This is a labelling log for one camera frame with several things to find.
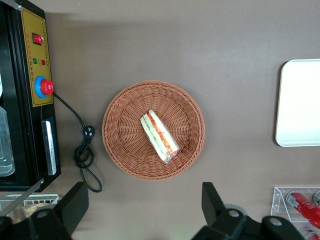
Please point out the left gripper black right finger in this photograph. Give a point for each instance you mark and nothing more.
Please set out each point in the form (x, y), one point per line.
(212, 202)

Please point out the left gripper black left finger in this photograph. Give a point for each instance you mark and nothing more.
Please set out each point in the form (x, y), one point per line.
(75, 202)

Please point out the triangle sandwich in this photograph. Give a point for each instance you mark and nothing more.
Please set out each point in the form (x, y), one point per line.
(160, 136)

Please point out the round brown wicker basket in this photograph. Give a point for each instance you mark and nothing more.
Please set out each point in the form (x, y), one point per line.
(125, 140)

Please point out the beige plastic tray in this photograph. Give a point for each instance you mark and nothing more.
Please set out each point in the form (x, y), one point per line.
(300, 102)

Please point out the clear bag of fried snacks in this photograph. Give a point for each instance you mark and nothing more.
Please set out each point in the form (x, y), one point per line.
(32, 210)

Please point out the clear acrylic bottle rack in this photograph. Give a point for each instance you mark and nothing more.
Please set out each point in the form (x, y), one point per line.
(277, 200)

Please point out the clear plastic container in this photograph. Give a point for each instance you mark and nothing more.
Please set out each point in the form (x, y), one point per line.
(6, 145)

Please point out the black sealing machine yellow panel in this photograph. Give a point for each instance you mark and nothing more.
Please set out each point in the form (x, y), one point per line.
(40, 57)

